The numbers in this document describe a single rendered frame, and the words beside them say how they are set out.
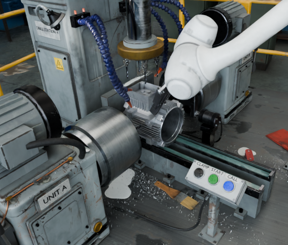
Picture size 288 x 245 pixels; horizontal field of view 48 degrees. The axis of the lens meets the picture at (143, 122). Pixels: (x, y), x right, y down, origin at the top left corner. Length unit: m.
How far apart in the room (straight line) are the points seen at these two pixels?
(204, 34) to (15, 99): 0.55
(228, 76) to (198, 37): 0.67
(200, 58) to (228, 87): 0.80
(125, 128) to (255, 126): 0.85
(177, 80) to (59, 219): 0.51
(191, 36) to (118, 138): 0.40
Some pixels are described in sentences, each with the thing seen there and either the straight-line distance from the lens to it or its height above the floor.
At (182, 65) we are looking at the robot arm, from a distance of 0.87.
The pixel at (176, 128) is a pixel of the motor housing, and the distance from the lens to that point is 1.41.
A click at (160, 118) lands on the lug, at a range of 1.25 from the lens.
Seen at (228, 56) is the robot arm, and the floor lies 1.43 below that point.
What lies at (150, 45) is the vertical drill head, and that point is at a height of 1.34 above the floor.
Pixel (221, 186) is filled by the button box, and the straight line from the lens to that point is 0.99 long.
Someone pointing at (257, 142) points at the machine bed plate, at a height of 0.80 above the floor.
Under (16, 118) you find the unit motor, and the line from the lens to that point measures 0.87.
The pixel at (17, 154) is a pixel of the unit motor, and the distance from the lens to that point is 0.84.
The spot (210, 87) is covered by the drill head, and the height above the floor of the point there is 1.07.
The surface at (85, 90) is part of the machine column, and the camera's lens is 1.37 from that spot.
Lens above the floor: 1.73
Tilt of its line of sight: 32 degrees down
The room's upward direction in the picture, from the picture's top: 4 degrees counter-clockwise
